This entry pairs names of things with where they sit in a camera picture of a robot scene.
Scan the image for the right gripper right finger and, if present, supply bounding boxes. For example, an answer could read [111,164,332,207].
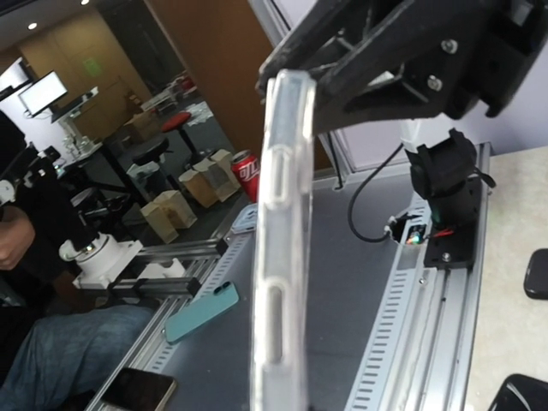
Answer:
[312,25,471,134]

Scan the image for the front aluminium rail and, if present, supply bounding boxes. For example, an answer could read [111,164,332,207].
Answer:
[342,143,493,411]

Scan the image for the clear phone case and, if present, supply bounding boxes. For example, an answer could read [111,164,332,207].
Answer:
[250,69,316,410]

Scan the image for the person in jeans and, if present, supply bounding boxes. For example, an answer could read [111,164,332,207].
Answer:
[0,110,155,411]

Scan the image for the red stool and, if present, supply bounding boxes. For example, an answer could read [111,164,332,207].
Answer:
[161,111,203,164]

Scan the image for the gold phone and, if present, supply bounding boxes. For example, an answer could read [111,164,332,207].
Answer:
[101,368,177,411]

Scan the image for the black phone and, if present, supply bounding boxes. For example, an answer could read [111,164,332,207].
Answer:
[487,373,548,411]
[523,248,548,301]

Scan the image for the white teleoperation arm base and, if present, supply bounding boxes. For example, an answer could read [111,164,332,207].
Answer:
[59,233,143,289]

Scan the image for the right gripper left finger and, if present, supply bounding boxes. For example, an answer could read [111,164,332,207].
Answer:
[256,1,411,92]

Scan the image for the teal phone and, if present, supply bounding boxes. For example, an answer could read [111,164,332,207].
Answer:
[164,282,240,344]

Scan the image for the computer monitor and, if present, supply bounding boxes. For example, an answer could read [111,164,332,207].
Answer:
[18,71,68,117]

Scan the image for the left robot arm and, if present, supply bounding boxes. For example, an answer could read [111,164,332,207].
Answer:
[402,128,497,229]

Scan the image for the black stool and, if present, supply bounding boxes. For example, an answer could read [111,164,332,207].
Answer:
[132,136,172,187]

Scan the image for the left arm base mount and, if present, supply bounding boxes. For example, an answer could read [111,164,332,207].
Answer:
[423,222,479,270]

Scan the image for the red soda can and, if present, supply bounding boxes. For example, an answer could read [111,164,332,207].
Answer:
[231,150,260,203]

